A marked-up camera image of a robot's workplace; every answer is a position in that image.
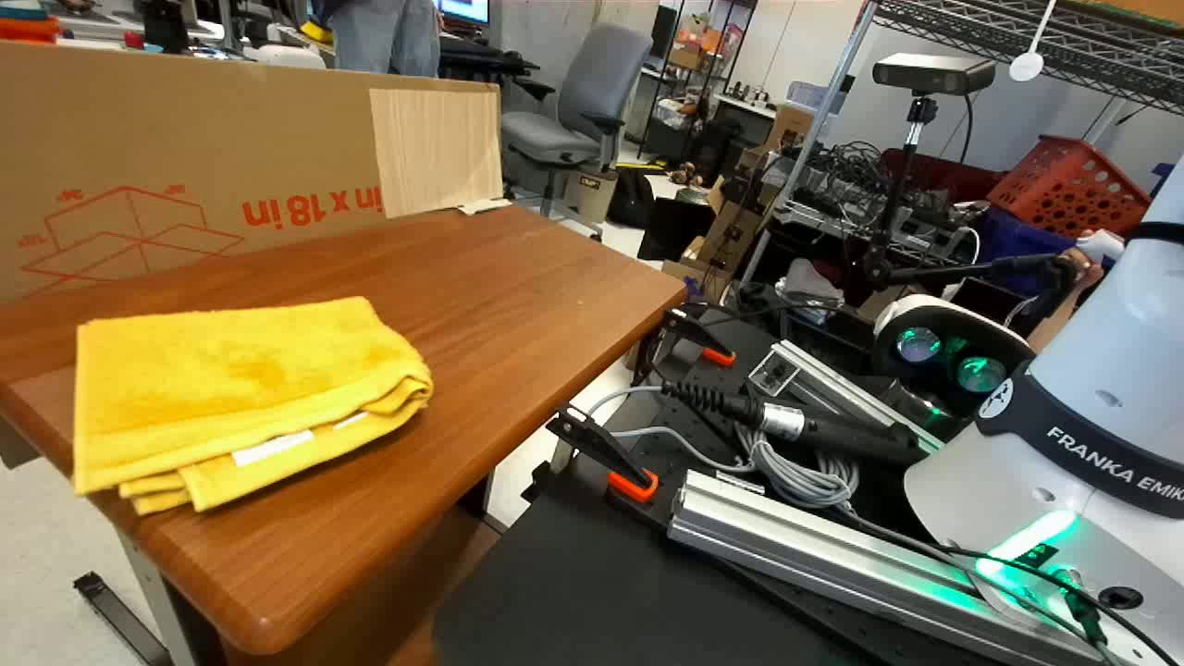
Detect yellow terry towel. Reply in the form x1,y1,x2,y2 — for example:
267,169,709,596
69,294,436,520

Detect gray desk leg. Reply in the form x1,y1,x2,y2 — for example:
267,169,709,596
69,528,199,666

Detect gray office chair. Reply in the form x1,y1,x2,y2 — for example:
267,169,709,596
495,23,656,208

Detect black table mat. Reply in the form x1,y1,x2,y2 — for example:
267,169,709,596
429,449,890,666

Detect computer monitor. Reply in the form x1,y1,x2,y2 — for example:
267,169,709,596
436,0,495,34

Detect person in blue jeans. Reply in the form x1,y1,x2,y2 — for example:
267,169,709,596
320,0,444,82

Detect blue plastic bin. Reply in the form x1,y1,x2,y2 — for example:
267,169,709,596
976,208,1090,299

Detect large brown cardboard box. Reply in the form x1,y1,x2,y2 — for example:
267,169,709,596
0,42,508,309

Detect red plastic basket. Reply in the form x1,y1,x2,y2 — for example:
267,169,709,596
985,134,1153,243

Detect white round hanging object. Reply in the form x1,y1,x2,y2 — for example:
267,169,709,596
1007,0,1062,87

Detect black clamp orange handle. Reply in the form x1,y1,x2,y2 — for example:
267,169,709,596
657,309,738,373
546,405,666,510

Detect black cable with connector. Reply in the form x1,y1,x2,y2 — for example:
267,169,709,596
657,373,928,468

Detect silver metal bracket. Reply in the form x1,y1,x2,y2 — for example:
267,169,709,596
745,342,946,454

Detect gray coiled cable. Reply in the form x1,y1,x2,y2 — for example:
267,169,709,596
613,419,867,516

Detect silver aluminium extrusion rail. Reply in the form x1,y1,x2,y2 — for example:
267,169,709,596
662,468,1112,666

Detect stereo camera green lenses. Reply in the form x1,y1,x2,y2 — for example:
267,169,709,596
868,294,1034,423

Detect black camera on stand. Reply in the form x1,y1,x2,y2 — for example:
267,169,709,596
860,49,1000,294

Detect metal wire shelf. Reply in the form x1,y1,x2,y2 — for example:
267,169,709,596
867,0,1184,115

